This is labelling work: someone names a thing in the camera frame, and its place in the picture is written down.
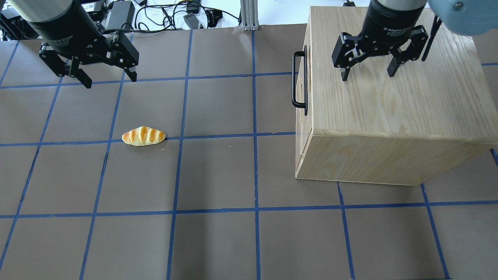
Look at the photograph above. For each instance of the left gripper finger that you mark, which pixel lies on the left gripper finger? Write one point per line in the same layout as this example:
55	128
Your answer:
60	68
120	52

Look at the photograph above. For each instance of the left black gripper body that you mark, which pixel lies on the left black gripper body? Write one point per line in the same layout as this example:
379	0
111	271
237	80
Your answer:
64	28

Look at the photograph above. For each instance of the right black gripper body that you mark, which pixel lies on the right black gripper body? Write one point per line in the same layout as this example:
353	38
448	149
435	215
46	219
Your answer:
389	22

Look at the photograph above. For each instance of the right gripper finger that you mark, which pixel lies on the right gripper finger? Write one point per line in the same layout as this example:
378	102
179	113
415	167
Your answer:
418	38
350	50

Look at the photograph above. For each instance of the wooden drawer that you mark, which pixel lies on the wooden drawer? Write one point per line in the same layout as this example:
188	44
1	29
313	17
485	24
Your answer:
304	124
299	172

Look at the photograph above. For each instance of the black metal drawer handle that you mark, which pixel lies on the black metal drawer handle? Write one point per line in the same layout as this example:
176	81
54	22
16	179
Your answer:
300	78

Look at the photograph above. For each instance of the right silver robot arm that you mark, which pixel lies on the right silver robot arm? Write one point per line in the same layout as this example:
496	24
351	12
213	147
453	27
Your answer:
462	17

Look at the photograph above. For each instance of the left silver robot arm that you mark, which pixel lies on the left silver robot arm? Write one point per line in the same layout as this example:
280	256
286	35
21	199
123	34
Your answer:
24	7

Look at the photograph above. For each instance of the light wooden drawer cabinet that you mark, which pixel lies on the light wooden drawer cabinet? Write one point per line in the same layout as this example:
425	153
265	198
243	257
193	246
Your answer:
402	130

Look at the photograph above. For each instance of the black power adapter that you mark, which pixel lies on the black power adapter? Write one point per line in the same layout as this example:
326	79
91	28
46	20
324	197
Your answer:
120	16

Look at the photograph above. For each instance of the toy bread loaf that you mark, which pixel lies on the toy bread loaf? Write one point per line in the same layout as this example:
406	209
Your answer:
143	136

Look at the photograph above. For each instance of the aluminium frame post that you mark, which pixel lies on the aluminium frame post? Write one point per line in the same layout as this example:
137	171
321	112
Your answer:
249	15

